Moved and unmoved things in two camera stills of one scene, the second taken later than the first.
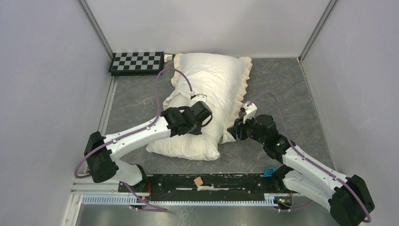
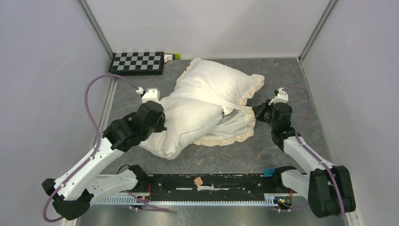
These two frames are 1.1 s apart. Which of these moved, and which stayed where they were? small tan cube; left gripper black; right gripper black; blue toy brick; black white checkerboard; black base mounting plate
Moved: left gripper black; right gripper black
Stayed: blue toy brick; black white checkerboard; black base mounting plate; small tan cube
